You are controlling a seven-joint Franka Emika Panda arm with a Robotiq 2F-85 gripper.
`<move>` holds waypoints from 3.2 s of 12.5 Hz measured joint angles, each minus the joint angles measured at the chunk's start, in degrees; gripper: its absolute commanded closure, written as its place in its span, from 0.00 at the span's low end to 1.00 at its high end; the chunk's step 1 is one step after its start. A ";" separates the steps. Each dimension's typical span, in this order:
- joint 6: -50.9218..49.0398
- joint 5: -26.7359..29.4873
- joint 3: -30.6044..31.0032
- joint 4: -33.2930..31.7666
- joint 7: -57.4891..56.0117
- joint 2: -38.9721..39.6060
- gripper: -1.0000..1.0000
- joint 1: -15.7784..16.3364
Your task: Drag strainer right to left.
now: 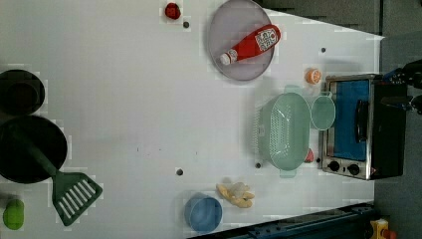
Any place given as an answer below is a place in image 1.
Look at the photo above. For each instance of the mint green plastic strainer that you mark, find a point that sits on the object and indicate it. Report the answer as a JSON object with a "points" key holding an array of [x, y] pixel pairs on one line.
{"points": [[282, 131]]}

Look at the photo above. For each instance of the yellow toy banana bunch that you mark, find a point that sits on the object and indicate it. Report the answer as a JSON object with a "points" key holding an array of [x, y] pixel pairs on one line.
{"points": [[237, 194]]}

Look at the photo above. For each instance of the blue plastic bowl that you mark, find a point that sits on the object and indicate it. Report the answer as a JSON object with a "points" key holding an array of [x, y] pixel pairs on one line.
{"points": [[203, 213]]}

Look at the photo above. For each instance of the red ketchup bottle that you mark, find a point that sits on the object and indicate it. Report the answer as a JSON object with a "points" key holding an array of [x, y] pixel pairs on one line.
{"points": [[255, 44]]}

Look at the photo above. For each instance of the grey round plate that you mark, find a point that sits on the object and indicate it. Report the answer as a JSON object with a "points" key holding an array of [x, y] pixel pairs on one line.
{"points": [[232, 22]]}

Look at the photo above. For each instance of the red strawberry toy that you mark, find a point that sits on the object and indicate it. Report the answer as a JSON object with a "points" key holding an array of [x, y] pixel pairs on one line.
{"points": [[310, 156]]}

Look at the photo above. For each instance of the orange slice toy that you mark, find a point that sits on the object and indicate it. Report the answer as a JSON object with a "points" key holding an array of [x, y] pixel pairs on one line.
{"points": [[313, 76]]}

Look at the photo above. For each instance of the mint green plastic cup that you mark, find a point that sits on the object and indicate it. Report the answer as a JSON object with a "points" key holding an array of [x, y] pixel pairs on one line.
{"points": [[323, 111]]}

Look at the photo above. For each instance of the red toy fruit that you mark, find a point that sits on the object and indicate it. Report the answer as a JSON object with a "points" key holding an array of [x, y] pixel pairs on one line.
{"points": [[172, 11]]}

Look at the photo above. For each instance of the black silver toaster oven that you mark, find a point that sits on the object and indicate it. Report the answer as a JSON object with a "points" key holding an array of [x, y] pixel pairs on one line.
{"points": [[366, 140]]}

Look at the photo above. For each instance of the dark green slotted spatula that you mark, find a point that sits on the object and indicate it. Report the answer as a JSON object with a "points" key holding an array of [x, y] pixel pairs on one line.
{"points": [[72, 192]]}

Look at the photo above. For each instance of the small black pot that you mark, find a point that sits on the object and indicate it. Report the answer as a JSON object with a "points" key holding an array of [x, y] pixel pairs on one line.
{"points": [[21, 92]]}

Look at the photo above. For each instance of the black frying pan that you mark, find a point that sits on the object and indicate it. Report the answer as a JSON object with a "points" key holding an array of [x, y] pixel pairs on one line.
{"points": [[16, 164]]}

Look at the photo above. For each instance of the yellow red emergency button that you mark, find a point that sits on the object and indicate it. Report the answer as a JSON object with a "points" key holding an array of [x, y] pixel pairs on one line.
{"points": [[381, 230]]}

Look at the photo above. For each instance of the green toy pepper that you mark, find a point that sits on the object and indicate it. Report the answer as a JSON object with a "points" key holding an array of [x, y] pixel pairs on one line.
{"points": [[13, 216]]}

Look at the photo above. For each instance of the blue metal frame rail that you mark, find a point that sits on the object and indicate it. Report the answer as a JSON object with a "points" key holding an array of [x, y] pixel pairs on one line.
{"points": [[350, 222]]}

